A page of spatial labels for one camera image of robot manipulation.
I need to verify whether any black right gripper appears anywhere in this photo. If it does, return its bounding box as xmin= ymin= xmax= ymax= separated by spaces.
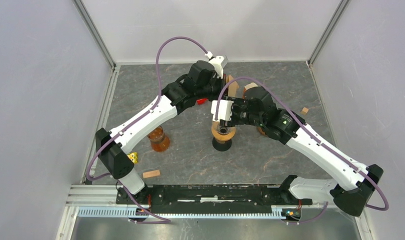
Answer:
xmin=219 ymin=95 xmax=264 ymax=128

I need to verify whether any clear ribbed glass dripper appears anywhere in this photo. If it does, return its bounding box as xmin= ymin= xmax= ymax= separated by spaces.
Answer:
xmin=211 ymin=121 xmax=236 ymax=135

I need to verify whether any orange filter box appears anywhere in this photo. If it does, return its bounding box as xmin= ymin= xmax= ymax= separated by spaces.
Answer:
xmin=242 ymin=82 xmax=259 ymax=98

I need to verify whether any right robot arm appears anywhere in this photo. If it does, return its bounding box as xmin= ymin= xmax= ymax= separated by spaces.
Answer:
xmin=229 ymin=86 xmax=384 ymax=217

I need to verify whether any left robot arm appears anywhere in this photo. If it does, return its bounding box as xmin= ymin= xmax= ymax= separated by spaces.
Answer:
xmin=95 ymin=57 xmax=227 ymax=204

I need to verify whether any red toy block base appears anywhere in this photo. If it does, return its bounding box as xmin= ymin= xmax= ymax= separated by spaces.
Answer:
xmin=196 ymin=98 xmax=208 ymax=105

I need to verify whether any small wooden cube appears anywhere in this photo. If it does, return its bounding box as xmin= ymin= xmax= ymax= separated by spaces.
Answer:
xmin=300 ymin=107 xmax=310 ymax=116

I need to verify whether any amber glass flask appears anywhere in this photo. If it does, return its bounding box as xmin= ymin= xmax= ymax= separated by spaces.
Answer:
xmin=147 ymin=126 xmax=170 ymax=152

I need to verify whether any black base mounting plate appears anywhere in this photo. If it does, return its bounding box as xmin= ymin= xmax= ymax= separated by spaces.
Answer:
xmin=116 ymin=184 xmax=313 ymax=214

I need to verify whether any small wooden plank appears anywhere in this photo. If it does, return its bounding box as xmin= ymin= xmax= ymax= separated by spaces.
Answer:
xmin=142 ymin=169 xmax=161 ymax=179

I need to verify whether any yellow toy block figure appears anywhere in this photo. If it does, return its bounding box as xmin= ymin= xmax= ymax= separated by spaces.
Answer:
xmin=127 ymin=152 xmax=139 ymax=164

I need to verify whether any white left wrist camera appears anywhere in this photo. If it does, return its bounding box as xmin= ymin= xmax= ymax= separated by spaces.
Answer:
xmin=205 ymin=51 xmax=229 ymax=79

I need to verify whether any grey slotted cable duct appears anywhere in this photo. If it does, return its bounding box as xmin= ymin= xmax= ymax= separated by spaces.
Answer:
xmin=77 ymin=206 xmax=301 ymax=220

